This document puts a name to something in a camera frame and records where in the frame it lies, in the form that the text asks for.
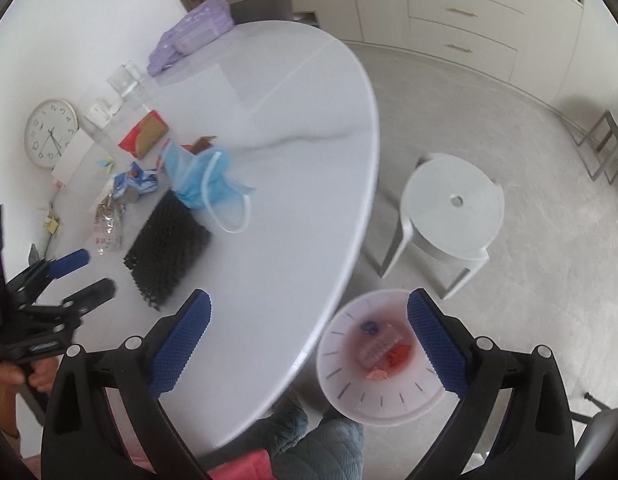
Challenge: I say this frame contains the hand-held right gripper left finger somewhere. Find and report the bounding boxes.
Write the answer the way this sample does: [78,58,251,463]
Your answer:
[40,289,212,480]

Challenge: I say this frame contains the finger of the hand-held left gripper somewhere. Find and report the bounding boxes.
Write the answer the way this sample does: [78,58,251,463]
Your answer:
[6,249,91,306]
[19,278,116,331]

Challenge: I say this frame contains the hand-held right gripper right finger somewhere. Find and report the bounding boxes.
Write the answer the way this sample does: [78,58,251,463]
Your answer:
[406,287,577,480]

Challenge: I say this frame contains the black ridged foam mat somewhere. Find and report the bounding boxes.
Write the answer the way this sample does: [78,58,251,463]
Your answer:
[123,190,213,311]

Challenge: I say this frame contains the white slotted bin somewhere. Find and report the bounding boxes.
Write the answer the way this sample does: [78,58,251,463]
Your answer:
[315,289,447,428]

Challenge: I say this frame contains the red brown snack wrapper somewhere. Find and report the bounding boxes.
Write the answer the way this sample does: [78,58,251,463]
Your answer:
[118,110,170,157]

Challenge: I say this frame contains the blue face mask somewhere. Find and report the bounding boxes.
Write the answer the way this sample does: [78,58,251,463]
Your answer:
[159,140,257,235]

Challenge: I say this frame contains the small brown wrapper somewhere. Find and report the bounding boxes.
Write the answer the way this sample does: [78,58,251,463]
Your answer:
[181,135,219,157]

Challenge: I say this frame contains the person's left hand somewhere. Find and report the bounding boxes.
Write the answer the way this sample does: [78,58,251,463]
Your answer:
[0,356,58,436]

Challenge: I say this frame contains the clear crinkled plastic wrapper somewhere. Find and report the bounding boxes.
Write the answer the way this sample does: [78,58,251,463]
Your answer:
[92,192,127,256]

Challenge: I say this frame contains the clear plastic packet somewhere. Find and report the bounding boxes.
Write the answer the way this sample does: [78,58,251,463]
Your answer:
[359,325,402,366]

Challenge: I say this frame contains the white box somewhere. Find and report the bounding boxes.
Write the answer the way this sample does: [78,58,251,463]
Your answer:
[52,132,95,191]

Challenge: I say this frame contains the blue white wrapper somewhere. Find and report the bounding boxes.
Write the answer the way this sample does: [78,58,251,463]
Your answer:
[113,161,161,204]

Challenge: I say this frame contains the white round stool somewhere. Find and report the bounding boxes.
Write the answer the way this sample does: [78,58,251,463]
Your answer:
[379,152,506,301]

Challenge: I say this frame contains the pink cloth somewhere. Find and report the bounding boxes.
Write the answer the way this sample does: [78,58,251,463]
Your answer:
[209,450,275,480]

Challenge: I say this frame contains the grey quilted pants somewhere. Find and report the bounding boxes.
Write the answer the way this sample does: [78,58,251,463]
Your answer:
[259,400,365,480]

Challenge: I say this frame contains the clear glass jar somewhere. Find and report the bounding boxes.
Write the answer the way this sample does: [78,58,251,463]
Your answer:
[106,60,145,101]

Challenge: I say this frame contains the white chair black legs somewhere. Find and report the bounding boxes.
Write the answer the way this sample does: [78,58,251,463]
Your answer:
[571,392,618,480]

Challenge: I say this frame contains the grey square stool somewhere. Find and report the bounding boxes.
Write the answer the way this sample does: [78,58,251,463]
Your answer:
[571,110,618,186]

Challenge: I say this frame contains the cream cabinet with drawers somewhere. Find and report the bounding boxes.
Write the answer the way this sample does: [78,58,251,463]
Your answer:
[156,0,587,108]

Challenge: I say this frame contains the grey chair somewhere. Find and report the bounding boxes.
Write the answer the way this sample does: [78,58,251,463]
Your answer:
[229,0,320,28]

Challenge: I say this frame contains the white wall clock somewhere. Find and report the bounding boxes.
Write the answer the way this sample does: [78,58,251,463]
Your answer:
[24,98,79,170]

